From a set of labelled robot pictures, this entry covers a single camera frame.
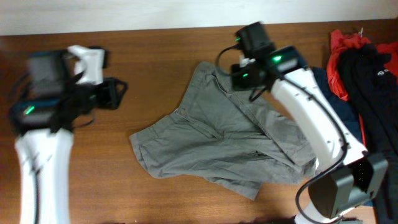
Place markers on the blue denim garment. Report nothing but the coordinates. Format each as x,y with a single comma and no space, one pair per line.
343,109

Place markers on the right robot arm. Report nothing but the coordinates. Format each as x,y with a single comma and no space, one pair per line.
348,175

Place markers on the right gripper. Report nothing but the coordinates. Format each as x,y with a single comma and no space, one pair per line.
238,83

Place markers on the black garment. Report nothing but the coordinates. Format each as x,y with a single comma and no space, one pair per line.
372,89

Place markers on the red garment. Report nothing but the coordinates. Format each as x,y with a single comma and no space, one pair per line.
339,44

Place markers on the grey shorts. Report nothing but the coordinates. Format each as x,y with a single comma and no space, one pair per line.
218,134

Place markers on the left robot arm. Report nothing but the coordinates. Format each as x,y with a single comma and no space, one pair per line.
59,87

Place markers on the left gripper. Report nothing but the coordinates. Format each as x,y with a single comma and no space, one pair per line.
112,97

